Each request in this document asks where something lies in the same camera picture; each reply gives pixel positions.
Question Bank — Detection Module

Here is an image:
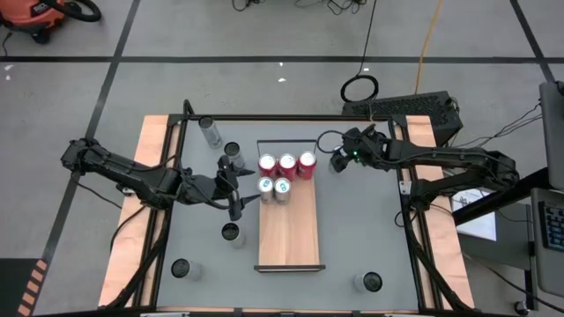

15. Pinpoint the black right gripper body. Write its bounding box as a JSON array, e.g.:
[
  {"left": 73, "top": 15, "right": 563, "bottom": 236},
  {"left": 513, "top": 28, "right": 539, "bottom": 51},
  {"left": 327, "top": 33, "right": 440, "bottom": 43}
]
[{"left": 342, "top": 125, "right": 391, "bottom": 165}]

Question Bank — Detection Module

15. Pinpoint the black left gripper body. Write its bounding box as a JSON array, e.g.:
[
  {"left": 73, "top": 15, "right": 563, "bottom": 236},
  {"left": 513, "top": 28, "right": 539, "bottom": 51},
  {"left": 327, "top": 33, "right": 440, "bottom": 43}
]
[{"left": 180, "top": 169, "right": 243, "bottom": 222}]

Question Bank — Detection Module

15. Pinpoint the red orange Fanta can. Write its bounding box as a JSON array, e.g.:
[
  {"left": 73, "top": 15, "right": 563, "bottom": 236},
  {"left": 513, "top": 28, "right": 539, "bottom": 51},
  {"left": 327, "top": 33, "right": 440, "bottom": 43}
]
[
  {"left": 277, "top": 152, "right": 299, "bottom": 181},
  {"left": 297, "top": 151, "right": 318, "bottom": 181},
  {"left": 257, "top": 152, "right": 278, "bottom": 180}
]

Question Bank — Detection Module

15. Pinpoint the white Celsius can black lid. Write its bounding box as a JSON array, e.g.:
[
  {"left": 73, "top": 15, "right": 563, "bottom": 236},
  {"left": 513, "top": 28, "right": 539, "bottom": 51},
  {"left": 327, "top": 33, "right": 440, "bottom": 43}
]
[
  {"left": 197, "top": 115, "right": 224, "bottom": 150},
  {"left": 223, "top": 141, "right": 248, "bottom": 173},
  {"left": 170, "top": 258, "right": 204, "bottom": 283},
  {"left": 220, "top": 222, "right": 247, "bottom": 249},
  {"left": 352, "top": 271, "right": 383, "bottom": 295}
]

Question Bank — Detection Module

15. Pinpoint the black computer case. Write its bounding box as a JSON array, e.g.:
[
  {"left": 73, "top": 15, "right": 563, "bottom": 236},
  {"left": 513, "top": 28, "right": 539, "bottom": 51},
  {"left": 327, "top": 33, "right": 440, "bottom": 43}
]
[{"left": 341, "top": 90, "right": 464, "bottom": 149}]

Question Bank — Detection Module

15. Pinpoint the wooden tray board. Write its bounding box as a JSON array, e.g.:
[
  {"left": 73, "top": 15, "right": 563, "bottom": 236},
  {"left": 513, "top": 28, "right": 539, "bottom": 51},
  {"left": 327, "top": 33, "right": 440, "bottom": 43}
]
[{"left": 253, "top": 138, "right": 327, "bottom": 273}]

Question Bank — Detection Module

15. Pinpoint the white paper sheet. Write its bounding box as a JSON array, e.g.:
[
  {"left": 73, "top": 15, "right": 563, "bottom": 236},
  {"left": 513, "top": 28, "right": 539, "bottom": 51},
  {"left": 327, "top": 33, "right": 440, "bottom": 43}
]
[{"left": 453, "top": 184, "right": 498, "bottom": 241}]

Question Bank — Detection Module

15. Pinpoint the black stand beam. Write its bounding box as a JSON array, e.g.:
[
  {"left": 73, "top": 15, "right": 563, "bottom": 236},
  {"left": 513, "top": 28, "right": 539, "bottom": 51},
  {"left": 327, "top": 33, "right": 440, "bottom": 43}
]
[{"left": 453, "top": 166, "right": 552, "bottom": 225}]

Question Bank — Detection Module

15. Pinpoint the grey monitor panel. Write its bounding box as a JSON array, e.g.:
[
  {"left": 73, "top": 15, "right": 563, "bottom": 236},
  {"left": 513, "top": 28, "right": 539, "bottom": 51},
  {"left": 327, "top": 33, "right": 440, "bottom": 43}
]
[{"left": 539, "top": 81, "right": 564, "bottom": 177}]

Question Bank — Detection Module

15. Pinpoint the black keyboard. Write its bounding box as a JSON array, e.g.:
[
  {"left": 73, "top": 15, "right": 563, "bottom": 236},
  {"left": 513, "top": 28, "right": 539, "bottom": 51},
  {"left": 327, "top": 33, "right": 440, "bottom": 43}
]
[{"left": 539, "top": 201, "right": 564, "bottom": 252}]

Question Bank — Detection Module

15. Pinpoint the orange shop vacuum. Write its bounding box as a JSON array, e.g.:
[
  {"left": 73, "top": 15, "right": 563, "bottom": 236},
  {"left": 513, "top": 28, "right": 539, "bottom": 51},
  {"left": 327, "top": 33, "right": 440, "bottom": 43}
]
[{"left": 0, "top": 0, "right": 103, "bottom": 45}]

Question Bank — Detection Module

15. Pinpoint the black aluminium table frame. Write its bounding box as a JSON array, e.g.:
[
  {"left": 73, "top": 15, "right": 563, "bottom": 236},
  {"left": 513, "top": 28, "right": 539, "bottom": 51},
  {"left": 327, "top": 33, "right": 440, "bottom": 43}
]
[{"left": 99, "top": 99, "right": 477, "bottom": 317}]

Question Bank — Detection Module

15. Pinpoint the black hanging cord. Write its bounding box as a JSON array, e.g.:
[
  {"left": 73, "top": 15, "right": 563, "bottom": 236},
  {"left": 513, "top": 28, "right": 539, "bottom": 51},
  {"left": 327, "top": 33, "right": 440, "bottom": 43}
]
[{"left": 339, "top": 0, "right": 381, "bottom": 104}]

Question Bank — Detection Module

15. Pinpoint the yellow hanging cord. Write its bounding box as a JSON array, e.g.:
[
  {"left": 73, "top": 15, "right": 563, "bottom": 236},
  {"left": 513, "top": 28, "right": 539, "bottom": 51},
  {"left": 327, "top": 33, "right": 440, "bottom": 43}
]
[{"left": 413, "top": 0, "right": 444, "bottom": 96}]

